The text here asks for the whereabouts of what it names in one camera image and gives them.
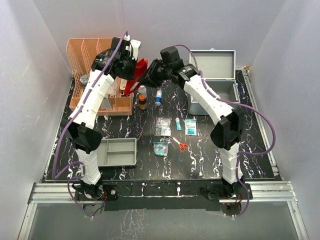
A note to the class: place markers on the orange plastic file organizer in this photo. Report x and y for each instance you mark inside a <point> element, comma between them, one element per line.
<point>81,53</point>

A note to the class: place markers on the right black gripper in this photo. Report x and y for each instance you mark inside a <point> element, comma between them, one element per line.
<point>149,78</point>

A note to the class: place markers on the pink oval blister pack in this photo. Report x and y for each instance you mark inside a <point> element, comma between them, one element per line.
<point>123,84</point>

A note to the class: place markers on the round blue tin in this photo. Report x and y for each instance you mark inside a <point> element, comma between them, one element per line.
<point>84,79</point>

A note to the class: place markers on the small bag of blue items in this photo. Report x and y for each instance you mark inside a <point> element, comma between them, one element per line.
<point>161,148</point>

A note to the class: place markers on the grey metal medicine case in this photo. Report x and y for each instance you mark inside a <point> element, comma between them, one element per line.
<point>219,71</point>

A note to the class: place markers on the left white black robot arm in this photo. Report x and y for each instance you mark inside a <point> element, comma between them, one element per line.
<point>80,129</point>

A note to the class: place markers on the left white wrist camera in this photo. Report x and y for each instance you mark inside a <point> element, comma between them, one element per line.
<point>134,49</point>

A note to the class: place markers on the clear zip bag of wipes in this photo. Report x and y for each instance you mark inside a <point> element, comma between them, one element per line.
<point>163,127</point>

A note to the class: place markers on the medical gauze packet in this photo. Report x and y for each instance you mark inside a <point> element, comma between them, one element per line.
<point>190,127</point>

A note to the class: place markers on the white medicine box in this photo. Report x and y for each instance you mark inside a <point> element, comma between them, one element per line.
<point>107,104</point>

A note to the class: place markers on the teal ointment tube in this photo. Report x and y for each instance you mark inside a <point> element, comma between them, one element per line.
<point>178,124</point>

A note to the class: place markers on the white pill bottle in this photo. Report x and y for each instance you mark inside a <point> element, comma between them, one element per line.
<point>142,91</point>

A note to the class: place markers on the grey plastic divided tray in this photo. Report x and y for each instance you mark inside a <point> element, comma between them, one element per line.
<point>117,152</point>

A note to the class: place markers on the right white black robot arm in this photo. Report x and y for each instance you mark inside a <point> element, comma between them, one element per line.
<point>228,121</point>

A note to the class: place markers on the brown syrup bottle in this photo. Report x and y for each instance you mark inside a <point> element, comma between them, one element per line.
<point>142,102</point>

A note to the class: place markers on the orange handled scissors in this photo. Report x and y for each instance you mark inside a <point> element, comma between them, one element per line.
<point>182,146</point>

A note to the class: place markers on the red first aid pouch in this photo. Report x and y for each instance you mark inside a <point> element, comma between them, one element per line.
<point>133,85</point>

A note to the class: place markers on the aluminium frame rail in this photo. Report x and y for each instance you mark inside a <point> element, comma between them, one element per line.
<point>170,197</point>

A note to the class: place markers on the small blue label bottle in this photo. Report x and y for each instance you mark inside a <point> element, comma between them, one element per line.
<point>158,98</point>

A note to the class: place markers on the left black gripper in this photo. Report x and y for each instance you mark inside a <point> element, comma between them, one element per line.
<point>129,76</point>

